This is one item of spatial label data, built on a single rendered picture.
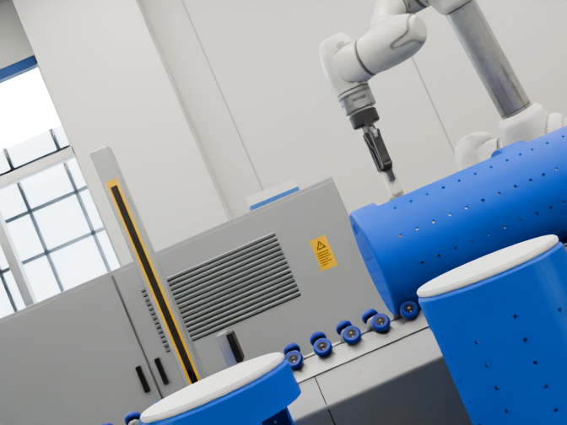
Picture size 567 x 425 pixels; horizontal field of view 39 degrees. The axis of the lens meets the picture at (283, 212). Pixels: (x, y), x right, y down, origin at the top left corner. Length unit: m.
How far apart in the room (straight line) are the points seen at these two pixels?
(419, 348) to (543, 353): 0.54
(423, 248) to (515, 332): 0.54
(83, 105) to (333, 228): 1.85
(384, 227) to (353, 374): 0.35
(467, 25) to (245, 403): 1.54
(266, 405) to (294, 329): 2.19
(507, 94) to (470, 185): 0.67
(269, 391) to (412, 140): 3.63
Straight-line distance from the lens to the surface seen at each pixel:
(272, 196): 3.69
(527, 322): 1.41
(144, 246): 2.33
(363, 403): 1.91
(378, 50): 2.02
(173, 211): 4.55
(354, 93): 2.07
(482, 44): 2.54
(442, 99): 4.94
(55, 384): 3.73
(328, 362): 1.91
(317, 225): 3.52
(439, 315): 1.46
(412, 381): 1.92
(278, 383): 1.38
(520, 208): 1.95
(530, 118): 2.56
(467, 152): 2.66
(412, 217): 1.91
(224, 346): 1.97
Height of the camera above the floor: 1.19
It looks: 3 degrees up
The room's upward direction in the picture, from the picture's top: 23 degrees counter-clockwise
